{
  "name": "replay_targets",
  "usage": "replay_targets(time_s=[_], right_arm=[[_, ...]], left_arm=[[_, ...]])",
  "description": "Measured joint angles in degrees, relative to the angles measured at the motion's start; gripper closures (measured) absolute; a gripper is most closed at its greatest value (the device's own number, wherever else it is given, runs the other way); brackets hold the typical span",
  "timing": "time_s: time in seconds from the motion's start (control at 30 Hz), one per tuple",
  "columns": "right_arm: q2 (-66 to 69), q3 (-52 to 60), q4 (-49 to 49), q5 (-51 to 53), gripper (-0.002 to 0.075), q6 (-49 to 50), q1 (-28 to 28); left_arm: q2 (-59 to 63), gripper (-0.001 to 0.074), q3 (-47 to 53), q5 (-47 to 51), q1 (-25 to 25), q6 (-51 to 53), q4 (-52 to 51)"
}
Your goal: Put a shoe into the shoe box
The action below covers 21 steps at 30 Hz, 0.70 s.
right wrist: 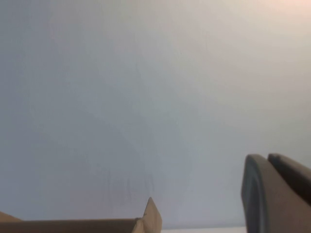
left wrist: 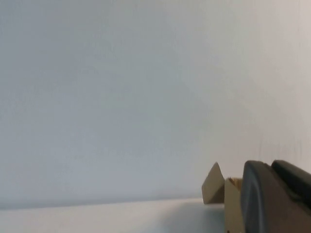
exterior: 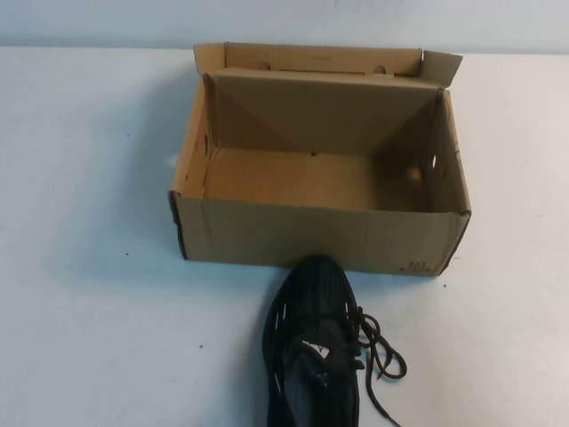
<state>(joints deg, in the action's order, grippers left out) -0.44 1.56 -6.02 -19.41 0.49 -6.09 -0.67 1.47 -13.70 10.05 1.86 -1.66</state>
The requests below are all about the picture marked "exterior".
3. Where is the black knit sneaker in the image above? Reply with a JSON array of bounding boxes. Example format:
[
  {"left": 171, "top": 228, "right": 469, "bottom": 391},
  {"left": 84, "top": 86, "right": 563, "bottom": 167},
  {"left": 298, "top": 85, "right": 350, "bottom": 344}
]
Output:
[{"left": 259, "top": 253, "right": 408, "bottom": 427}]

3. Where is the brown cardboard shoe box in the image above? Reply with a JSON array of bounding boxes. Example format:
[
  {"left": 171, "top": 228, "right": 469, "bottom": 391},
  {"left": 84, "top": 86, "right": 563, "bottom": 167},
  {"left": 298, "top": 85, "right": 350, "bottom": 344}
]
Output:
[{"left": 167, "top": 41, "right": 473, "bottom": 273}]

